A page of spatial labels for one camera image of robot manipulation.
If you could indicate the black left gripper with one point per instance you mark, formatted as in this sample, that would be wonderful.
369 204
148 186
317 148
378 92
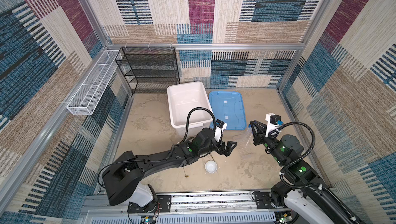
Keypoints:
227 151

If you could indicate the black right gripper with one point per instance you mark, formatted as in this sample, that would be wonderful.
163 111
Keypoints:
260 132

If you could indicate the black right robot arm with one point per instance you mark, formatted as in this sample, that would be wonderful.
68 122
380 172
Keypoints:
300 187

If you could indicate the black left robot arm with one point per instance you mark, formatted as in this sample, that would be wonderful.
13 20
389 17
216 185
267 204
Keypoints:
121 178

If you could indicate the white ceramic crucible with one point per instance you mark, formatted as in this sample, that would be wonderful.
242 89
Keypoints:
211 167

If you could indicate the blue plastic lid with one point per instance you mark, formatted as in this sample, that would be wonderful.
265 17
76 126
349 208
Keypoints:
228 107

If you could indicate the white plastic bin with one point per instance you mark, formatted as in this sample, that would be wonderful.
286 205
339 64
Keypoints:
182 98

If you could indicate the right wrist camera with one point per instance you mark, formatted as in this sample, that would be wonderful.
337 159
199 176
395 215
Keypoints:
274 122

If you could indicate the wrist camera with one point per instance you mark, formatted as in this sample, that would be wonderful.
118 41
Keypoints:
274 122
220 127

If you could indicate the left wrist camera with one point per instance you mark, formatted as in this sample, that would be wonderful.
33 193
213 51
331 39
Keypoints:
220 127

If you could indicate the aluminium mounting rail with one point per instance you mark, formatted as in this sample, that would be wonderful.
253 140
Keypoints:
183 203

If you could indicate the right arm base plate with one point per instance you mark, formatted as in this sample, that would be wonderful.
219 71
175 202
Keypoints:
268 200

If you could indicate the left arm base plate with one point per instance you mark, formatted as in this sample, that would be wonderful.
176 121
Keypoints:
161 203

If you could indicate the black wire mesh shelf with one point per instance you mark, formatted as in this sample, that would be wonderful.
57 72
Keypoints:
148 69

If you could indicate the white wire mesh basket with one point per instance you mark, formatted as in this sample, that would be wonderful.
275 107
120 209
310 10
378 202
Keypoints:
88 95

